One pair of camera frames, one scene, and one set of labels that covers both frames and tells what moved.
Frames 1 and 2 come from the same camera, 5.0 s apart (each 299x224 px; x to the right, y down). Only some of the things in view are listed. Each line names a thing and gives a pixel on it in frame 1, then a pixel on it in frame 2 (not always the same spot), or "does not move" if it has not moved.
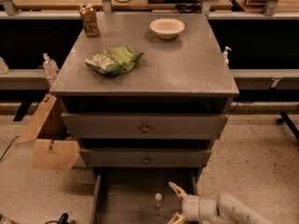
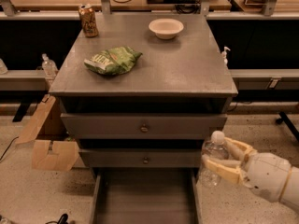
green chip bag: x=115 y=61 does not move
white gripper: x=191 y=206 → x=268 y=175
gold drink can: x=89 y=20 does not move
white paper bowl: x=166 y=28 does not move
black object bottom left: x=63 y=219 does not move
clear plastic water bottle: x=158 y=203 → x=217 y=147
